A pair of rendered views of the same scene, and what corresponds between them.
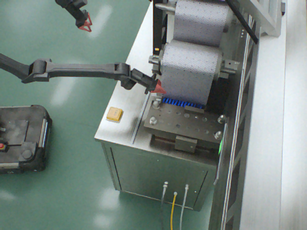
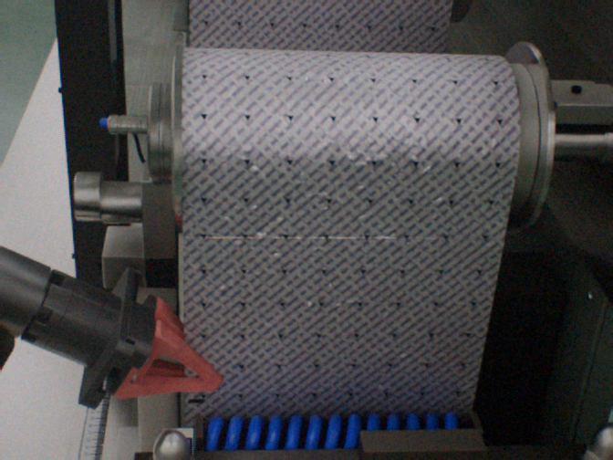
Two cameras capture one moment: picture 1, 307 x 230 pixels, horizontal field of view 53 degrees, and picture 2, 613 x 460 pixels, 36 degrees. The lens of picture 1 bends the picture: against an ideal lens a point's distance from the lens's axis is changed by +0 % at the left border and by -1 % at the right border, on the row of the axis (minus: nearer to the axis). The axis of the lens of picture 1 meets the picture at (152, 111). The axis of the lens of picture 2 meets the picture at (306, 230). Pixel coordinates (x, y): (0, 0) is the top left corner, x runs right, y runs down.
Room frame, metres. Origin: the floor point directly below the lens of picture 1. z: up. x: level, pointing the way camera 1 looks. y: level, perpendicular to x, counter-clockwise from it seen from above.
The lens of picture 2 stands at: (0.37, 0.09, 1.54)
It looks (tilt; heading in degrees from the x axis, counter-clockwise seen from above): 30 degrees down; 338
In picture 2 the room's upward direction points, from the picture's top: 4 degrees clockwise
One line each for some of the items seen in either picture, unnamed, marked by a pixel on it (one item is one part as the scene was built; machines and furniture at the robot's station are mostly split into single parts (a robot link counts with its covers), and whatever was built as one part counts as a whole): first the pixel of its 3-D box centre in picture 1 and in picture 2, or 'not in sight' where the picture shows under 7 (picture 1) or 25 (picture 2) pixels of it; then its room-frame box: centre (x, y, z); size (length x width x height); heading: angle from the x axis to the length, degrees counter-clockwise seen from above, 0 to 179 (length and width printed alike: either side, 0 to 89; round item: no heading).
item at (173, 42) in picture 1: (194, 55); not in sight; (1.08, -0.21, 1.17); 0.26 x 0.12 x 0.12; 75
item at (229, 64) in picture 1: (230, 64); (582, 99); (0.92, -0.35, 1.28); 0.06 x 0.05 x 0.02; 75
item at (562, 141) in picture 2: (228, 69); (566, 140); (0.92, -0.34, 1.25); 0.07 x 0.04 x 0.04; 75
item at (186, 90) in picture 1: (184, 91); (337, 339); (0.90, -0.16, 1.11); 0.23 x 0.01 x 0.18; 75
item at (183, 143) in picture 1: (185, 144); not in sight; (0.68, -0.16, 0.96); 0.10 x 0.03 x 0.11; 75
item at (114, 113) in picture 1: (114, 113); not in sight; (0.90, 0.21, 0.91); 0.07 x 0.07 x 0.02; 75
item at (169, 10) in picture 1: (173, 8); not in sight; (1.24, -0.10, 1.33); 0.06 x 0.06 x 0.06; 75
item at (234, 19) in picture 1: (238, 19); not in sight; (1.16, -0.41, 1.33); 0.07 x 0.07 x 0.07; 75
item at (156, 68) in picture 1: (158, 77); (141, 323); (1.04, -0.03, 1.05); 0.06 x 0.05 x 0.31; 75
